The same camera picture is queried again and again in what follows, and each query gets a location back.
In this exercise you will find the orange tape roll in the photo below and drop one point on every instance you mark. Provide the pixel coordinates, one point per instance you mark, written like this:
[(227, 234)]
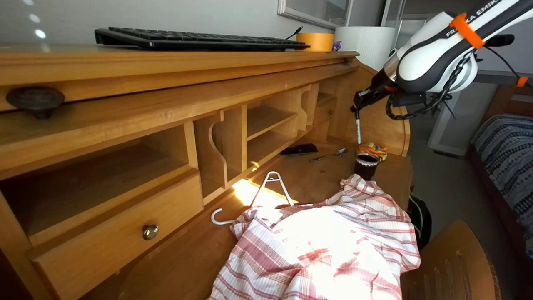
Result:
[(315, 42)]

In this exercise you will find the black bag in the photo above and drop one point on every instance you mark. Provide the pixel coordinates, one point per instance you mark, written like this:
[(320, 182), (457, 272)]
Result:
[(418, 221)]

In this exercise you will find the white paper towel roll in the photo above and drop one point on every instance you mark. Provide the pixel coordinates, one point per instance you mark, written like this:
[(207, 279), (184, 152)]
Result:
[(366, 46)]

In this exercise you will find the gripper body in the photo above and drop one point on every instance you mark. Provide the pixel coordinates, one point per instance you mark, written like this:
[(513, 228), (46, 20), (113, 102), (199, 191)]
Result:
[(378, 88)]

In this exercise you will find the flat black case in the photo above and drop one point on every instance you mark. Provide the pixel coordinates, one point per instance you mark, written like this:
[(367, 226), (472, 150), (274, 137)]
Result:
[(300, 149)]

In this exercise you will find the white plastic clothes hanger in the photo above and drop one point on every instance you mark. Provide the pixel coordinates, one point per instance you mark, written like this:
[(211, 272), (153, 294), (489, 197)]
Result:
[(272, 178)]

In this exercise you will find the bed with patterned blanket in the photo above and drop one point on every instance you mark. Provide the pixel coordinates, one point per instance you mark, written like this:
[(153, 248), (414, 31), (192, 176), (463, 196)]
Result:
[(506, 154)]

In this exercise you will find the dark brown cup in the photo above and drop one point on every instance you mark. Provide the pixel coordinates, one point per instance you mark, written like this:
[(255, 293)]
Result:
[(365, 166)]

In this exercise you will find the metal spoon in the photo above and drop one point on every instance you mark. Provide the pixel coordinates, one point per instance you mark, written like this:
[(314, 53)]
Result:
[(333, 154)]

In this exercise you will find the white table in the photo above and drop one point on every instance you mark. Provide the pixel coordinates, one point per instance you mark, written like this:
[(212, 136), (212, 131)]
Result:
[(462, 116)]

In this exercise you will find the black keyboard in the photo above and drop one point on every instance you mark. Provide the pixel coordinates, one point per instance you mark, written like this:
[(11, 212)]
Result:
[(195, 41)]

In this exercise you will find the red white striped shirt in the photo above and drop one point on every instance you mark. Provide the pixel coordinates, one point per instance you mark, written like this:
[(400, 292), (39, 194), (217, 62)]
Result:
[(333, 250)]

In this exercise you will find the wooden chair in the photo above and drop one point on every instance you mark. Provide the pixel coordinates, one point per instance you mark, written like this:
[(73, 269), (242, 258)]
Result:
[(449, 266)]

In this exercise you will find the small wooden drawer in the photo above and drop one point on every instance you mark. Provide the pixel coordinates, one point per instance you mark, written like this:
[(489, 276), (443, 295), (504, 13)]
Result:
[(325, 121)]

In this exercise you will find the wooden roll-top desk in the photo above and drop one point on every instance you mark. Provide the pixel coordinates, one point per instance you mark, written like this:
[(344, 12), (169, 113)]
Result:
[(125, 112)]

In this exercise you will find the white marker with black cap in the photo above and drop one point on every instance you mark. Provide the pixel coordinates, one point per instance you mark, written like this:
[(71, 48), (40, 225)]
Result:
[(358, 129)]

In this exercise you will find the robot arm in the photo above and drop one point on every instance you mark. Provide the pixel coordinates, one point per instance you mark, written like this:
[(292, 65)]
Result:
[(429, 58)]

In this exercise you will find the grey framed window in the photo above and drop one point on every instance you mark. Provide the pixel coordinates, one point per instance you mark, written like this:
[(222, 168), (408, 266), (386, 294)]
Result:
[(316, 10)]

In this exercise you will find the large wooden drawer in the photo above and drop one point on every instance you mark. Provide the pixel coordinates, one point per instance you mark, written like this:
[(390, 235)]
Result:
[(104, 241)]

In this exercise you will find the dark round wooden knob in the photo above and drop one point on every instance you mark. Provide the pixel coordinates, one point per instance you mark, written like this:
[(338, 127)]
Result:
[(35, 100)]

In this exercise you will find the small purple object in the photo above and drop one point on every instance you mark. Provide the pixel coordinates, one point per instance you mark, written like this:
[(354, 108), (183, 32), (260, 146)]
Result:
[(336, 46)]

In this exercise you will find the brass drawer knob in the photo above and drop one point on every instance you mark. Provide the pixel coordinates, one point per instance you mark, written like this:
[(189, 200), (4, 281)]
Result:
[(150, 232)]

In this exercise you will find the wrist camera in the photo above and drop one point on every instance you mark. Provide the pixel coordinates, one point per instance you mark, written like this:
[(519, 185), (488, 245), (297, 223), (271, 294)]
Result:
[(408, 99)]

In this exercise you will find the colourful patterned bowl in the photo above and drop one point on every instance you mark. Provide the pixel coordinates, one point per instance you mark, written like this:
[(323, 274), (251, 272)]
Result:
[(374, 149)]

